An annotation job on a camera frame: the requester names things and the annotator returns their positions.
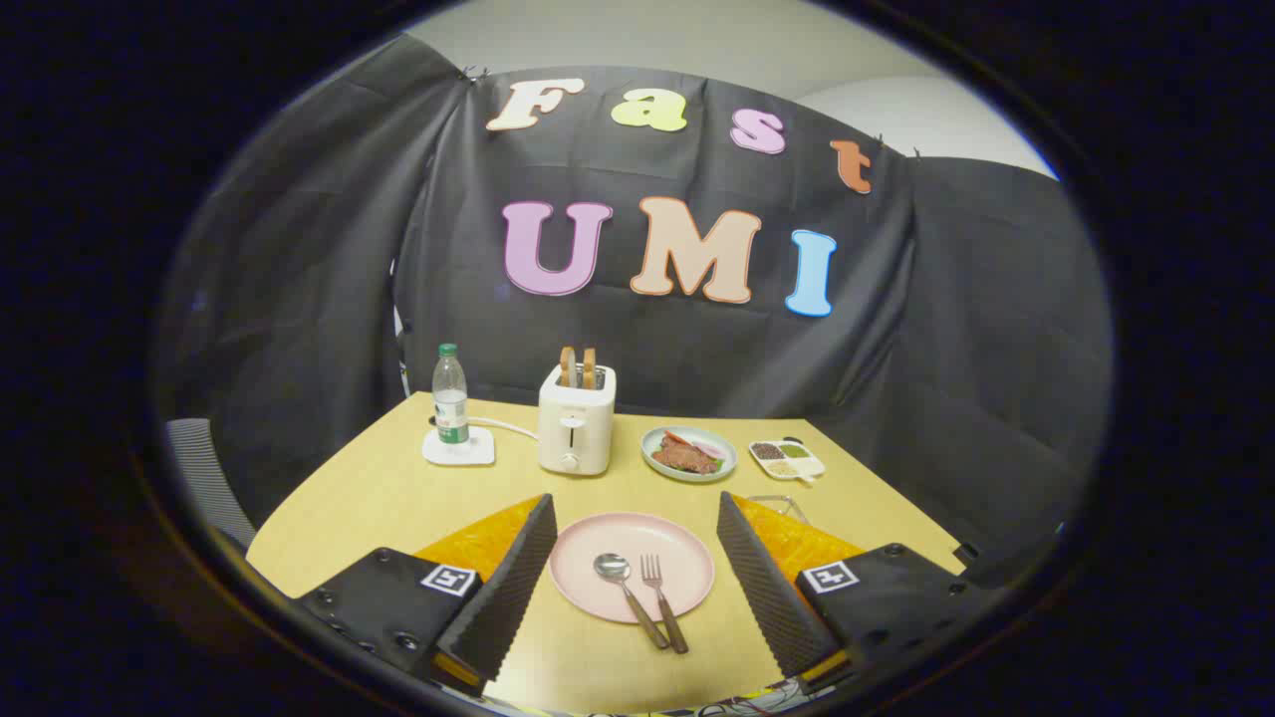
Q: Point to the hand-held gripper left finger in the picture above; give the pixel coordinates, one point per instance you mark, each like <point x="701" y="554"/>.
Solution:
<point x="508" y="588"/>

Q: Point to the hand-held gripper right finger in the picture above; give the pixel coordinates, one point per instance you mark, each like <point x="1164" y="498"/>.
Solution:
<point x="762" y="588"/>

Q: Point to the pink plate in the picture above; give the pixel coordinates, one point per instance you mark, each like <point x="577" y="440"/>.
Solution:
<point x="598" y="543"/>

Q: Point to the white divided condiment dish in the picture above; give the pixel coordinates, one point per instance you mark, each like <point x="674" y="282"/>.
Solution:
<point x="787" y="461"/>

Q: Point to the white square coaster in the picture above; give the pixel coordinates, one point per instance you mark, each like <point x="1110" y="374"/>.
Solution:
<point x="478" y="453"/>

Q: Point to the pink ham slice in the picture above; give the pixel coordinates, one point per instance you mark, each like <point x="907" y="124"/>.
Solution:
<point x="709" y="448"/>

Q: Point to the brown meat slice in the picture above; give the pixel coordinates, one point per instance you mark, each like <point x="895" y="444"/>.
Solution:
<point x="682" y="458"/>

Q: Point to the pale green food plate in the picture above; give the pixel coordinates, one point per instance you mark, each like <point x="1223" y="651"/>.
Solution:
<point x="654" y="464"/>

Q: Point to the white toaster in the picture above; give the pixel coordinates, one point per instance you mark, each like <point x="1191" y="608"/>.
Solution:
<point x="578" y="438"/>

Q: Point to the clear water bottle green cap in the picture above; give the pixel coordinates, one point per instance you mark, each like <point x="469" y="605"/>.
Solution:
<point x="450" y="398"/>

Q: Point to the black table clamp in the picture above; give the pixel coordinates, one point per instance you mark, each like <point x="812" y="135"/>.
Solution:
<point x="968" y="554"/>

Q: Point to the black backdrop cloth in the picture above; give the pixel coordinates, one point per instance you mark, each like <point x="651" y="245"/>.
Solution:
<point x="896" y="349"/>

